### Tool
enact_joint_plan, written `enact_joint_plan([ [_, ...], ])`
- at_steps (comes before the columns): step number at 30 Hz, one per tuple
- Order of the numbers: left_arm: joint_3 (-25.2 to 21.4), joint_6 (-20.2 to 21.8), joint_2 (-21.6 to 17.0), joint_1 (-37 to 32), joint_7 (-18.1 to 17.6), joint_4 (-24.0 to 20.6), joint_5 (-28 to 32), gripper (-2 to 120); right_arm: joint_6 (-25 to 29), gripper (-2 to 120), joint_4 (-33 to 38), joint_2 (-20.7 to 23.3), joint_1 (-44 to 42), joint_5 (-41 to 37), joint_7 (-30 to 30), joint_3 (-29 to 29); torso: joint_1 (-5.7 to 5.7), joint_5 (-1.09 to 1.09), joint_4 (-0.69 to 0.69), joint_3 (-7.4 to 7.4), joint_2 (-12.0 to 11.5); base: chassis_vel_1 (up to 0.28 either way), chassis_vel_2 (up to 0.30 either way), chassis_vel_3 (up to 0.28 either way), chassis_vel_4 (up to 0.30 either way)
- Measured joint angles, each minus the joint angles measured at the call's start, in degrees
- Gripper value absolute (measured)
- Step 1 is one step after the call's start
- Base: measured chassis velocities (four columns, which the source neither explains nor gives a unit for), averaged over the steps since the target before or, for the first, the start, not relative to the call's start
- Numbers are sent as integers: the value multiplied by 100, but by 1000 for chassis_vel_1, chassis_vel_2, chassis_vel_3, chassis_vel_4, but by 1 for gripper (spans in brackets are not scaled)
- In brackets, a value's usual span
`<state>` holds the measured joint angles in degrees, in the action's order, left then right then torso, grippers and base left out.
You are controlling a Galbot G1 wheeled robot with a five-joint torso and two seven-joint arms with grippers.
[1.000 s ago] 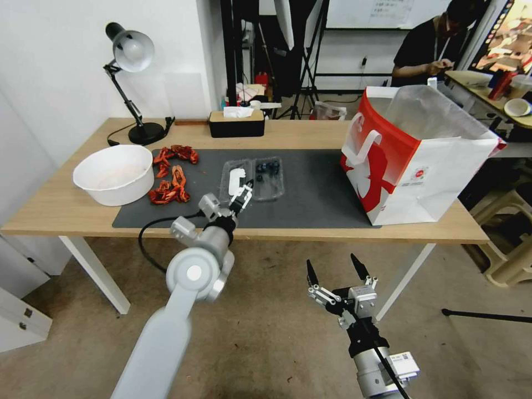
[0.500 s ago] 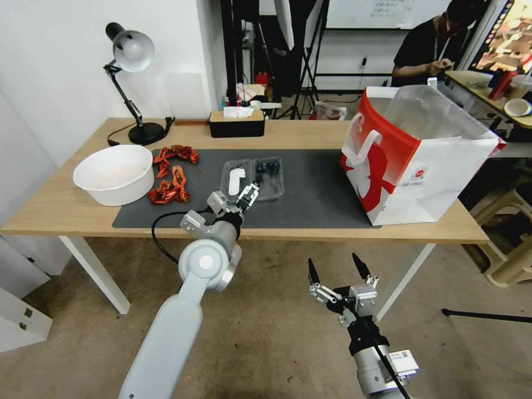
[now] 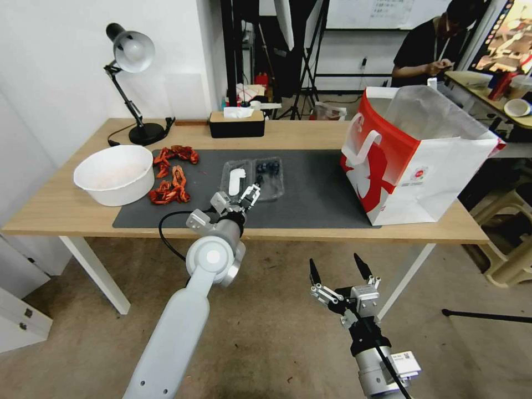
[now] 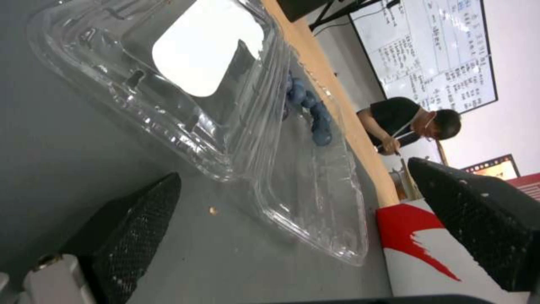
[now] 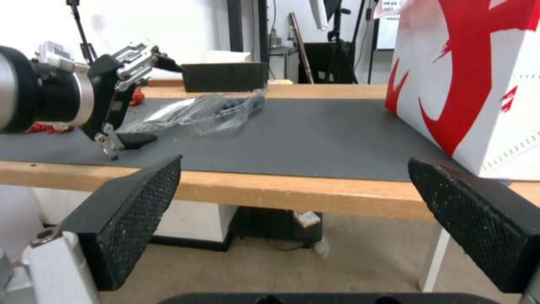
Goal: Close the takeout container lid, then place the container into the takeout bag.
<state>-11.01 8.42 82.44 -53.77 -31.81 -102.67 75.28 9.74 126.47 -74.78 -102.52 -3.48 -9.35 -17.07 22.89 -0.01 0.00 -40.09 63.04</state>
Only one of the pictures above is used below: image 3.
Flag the red and white takeout bag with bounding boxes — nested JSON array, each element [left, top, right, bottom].
[[339, 86, 508, 228]]

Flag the black metal rack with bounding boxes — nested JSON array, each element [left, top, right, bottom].
[[219, 0, 259, 110]]

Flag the black desk lamp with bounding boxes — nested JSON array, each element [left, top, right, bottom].
[[103, 22, 168, 147]]

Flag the white whiteboard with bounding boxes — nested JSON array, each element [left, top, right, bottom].
[[325, 0, 454, 31]]

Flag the black light stand tripod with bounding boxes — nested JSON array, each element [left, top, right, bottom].
[[272, 0, 334, 122]]

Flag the person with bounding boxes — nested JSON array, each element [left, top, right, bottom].
[[391, 0, 486, 89]]

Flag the wooden table with white legs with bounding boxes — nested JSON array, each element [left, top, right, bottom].
[[0, 117, 492, 316]]

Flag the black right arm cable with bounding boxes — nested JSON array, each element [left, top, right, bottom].
[[364, 315, 408, 399]]

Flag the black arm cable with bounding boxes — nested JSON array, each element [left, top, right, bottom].
[[364, 315, 408, 399], [158, 209, 218, 262]]

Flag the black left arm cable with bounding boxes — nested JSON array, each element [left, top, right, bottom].
[[158, 209, 218, 262]]

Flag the beige background desk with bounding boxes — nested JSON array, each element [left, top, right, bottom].
[[442, 70, 532, 143]]

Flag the lidded drink cup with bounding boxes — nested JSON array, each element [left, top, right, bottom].
[[508, 74, 532, 103]]

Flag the white paper bowl with rim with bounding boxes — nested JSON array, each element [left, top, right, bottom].
[[503, 98, 532, 119]]

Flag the black tissue box wooden lid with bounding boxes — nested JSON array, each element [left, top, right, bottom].
[[208, 106, 267, 139]]

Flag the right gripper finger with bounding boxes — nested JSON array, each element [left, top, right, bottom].
[[352, 252, 382, 293], [308, 258, 348, 311]]

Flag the black stand leg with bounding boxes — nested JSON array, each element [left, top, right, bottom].
[[441, 308, 532, 325]]

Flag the clear plastic bag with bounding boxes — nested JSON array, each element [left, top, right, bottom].
[[313, 101, 348, 122]]

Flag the white cabinet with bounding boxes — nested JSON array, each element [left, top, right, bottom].
[[0, 232, 74, 355]]

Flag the red drink bottle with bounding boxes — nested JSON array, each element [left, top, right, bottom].
[[488, 71, 515, 102]]

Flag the clear plastic takeout container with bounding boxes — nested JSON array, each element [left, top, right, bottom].
[[219, 156, 287, 203]]

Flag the beige plastic stool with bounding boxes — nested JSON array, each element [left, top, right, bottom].
[[468, 182, 532, 288]]

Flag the dark grey desk mat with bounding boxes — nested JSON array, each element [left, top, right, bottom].
[[112, 149, 381, 229]]

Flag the colourful display screen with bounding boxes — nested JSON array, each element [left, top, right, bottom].
[[473, 0, 532, 76]]

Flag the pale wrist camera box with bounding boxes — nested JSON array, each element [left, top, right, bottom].
[[350, 284, 381, 320]]

